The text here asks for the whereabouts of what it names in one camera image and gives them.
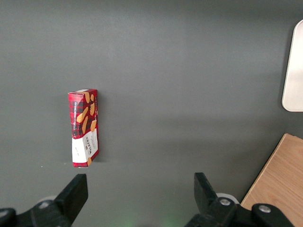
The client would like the red tartan shortbread box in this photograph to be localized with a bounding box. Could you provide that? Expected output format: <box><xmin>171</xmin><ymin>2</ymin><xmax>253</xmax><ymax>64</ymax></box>
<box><xmin>68</xmin><ymin>88</ymin><xmax>99</xmax><ymax>168</ymax></box>

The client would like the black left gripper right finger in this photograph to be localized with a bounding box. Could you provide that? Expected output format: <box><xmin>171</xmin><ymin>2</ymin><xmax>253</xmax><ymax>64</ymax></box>
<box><xmin>188</xmin><ymin>172</ymin><xmax>252</xmax><ymax>227</ymax></box>

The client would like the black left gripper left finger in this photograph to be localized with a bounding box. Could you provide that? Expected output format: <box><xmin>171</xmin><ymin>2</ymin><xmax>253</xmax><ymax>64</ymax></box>
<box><xmin>26</xmin><ymin>173</ymin><xmax>89</xmax><ymax>227</ymax></box>

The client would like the wooden drawer cabinet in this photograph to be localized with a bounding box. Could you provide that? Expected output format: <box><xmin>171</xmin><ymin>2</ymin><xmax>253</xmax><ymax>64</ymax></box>
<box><xmin>240</xmin><ymin>133</ymin><xmax>303</xmax><ymax>227</ymax></box>

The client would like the beige plastic tray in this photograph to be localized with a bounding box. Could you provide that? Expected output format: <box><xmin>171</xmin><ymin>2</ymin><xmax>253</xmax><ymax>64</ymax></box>
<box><xmin>281</xmin><ymin>19</ymin><xmax>303</xmax><ymax>112</ymax></box>

